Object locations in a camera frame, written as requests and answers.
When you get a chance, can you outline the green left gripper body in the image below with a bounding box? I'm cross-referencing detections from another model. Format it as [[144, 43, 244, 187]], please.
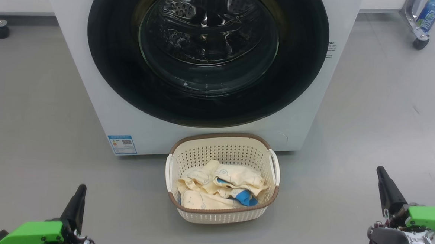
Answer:
[[0, 217, 99, 244]]

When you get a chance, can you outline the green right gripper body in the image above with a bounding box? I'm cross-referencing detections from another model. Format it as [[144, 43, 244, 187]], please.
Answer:
[[382, 203, 435, 242]]

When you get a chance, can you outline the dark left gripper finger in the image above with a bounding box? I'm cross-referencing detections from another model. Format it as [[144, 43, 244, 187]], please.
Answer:
[[60, 183, 87, 236]]

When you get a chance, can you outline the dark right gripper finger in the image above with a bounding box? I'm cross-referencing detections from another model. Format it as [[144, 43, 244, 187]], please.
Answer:
[[374, 166, 411, 219]]

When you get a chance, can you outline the cream garment with blue print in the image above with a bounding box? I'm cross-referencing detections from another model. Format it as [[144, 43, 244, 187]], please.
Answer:
[[177, 158, 271, 199], [181, 187, 260, 213]]

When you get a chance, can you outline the black round glass washer door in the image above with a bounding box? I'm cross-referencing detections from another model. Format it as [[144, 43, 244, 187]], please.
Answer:
[[83, 0, 332, 134]]

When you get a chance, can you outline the white front-load washing machine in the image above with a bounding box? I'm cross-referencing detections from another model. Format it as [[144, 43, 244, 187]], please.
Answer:
[[33, 0, 364, 169]]

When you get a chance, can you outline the blue energy label sticker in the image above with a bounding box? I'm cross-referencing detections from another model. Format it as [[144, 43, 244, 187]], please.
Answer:
[[106, 134, 138, 156]]

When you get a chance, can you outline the cream perforated laundry basket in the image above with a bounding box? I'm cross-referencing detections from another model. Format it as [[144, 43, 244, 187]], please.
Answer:
[[163, 130, 283, 228]]

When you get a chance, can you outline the blue-label plastic drink bottle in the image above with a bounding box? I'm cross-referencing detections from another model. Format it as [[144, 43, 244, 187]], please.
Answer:
[[416, 0, 435, 33]]

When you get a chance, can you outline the white partition panel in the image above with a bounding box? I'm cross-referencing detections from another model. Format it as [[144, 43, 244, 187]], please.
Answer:
[[359, 0, 407, 15]]

